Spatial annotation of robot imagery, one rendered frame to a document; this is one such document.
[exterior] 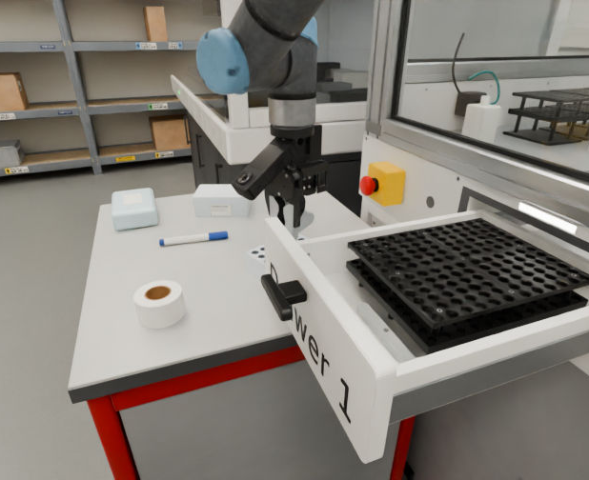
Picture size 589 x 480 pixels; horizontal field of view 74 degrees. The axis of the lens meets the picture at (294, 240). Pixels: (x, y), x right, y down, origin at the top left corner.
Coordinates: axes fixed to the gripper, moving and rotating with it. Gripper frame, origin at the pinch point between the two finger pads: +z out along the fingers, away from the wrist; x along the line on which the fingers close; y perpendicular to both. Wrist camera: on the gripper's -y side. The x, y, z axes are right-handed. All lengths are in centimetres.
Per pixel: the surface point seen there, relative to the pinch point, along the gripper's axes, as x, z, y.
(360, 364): -35.1, -10.2, -21.3
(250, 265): 1.6, 3.5, -6.5
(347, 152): 35, 1, 56
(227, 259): 8.6, 5.3, -7.0
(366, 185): -3.1, -6.8, 18.6
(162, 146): 321, 63, 113
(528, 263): -36.7, -8.5, 7.9
